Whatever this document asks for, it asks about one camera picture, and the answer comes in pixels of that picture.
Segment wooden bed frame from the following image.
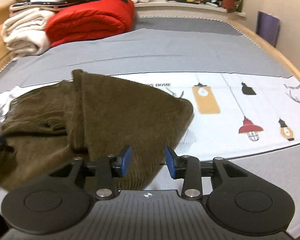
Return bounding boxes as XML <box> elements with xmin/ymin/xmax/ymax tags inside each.
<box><xmin>0</xmin><ymin>1</ymin><xmax>300</xmax><ymax>82</ymax></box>

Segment purple folder by wall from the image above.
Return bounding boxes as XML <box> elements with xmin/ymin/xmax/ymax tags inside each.
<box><xmin>256</xmin><ymin>11</ymin><xmax>280</xmax><ymax>47</ymax></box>

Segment cream folded blanket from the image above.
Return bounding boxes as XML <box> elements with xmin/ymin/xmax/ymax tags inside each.
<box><xmin>1</xmin><ymin>8</ymin><xmax>56</xmax><ymax>61</ymax></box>

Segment red folded quilt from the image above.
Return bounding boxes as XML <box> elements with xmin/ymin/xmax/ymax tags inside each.
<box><xmin>45</xmin><ymin>0</ymin><xmax>135</xmax><ymax>47</ymax></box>

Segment grey printed bed sheet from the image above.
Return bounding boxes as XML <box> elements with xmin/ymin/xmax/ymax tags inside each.
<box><xmin>0</xmin><ymin>16</ymin><xmax>300</xmax><ymax>237</ymax></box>

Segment dark patterned folded cloth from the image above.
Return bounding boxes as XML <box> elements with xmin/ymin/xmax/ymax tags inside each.
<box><xmin>9</xmin><ymin>0</ymin><xmax>100</xmax><ymax>12</ymax></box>

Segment brown corduroy pants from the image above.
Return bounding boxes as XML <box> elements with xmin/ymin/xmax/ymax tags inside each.
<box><xmin>0</xmin><ymin>69</ymin><xmax>193</xmax><ymax>191</ymax></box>

